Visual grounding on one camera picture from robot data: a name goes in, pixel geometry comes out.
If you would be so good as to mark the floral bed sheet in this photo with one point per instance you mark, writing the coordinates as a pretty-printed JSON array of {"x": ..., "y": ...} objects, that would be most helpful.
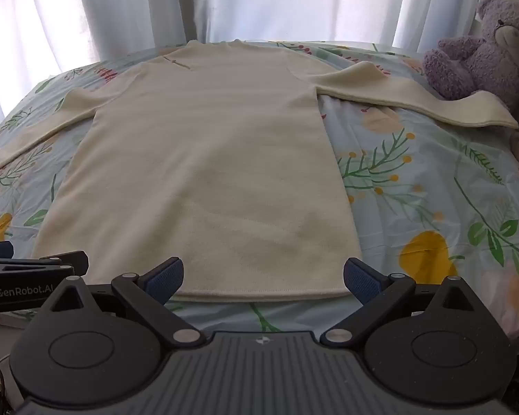
[{"x": 415, "y": 190}]

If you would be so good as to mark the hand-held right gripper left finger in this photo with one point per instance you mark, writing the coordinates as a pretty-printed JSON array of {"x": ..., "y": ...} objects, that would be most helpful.
[{"x": 168, "y": 277}]

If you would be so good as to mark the purple teddy bear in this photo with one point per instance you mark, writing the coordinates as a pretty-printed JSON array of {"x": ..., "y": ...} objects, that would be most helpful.
[{"x": 480, "y": 60}]

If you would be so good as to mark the cream long-sleeve sweater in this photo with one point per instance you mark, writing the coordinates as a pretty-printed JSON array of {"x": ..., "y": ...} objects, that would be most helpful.
[{"x": 207, "y": 160}]

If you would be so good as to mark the white sheer curtain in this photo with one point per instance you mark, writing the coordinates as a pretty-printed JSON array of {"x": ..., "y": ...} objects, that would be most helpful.
[{"x": 259, "y": 0}]

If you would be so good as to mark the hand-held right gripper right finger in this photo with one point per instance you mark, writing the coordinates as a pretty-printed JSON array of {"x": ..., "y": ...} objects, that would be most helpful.
[{"x": 360, "y": 279}]

